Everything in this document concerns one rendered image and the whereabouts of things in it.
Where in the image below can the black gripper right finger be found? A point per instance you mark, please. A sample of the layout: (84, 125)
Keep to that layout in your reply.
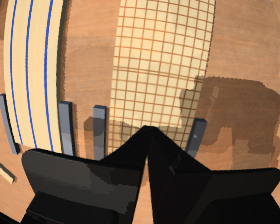
(181, 187)

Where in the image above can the beige grid-patterned strip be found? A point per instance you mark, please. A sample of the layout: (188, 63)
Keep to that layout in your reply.
(160, 56)

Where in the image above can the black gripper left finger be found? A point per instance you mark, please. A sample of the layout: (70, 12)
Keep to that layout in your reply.
(112, 183)

